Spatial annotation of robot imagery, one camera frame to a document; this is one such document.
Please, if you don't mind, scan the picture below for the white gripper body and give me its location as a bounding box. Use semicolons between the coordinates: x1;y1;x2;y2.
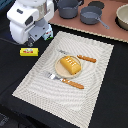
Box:
7;0;54;45

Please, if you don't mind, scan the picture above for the round wooden plate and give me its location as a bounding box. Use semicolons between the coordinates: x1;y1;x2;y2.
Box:
55;55;82;78

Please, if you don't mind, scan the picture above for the light blue milk carton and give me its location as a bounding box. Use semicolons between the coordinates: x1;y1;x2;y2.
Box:
43;27;53;40

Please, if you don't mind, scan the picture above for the golden bread loaf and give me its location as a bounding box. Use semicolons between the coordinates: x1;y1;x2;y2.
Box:
60;56;81;75

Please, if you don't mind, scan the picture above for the yellow butter box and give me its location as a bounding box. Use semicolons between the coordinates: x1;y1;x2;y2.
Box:
20;48;39;56

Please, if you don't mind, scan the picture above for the pink serving board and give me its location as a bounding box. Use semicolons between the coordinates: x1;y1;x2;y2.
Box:
47;0;128;43

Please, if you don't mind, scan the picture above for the beige striped placemat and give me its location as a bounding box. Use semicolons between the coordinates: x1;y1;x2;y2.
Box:
13;31;113;128

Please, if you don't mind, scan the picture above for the dark grey cooking pot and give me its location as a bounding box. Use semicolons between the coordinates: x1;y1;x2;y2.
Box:
55;0;83;19

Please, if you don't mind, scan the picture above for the beige bowl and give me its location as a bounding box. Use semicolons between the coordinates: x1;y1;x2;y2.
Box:
116;4;128;30

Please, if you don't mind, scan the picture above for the black round lid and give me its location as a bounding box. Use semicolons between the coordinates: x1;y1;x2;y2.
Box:
88;1;105;9

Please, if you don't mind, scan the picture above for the dark grey saucepan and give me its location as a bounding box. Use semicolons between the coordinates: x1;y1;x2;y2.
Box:
80;6;109;29

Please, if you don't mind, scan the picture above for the fork with wooden handle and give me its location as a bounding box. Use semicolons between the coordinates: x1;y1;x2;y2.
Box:
43;71;84;89

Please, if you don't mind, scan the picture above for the knife with wooden handle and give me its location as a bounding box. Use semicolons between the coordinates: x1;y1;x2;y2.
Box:
57;49;97;63

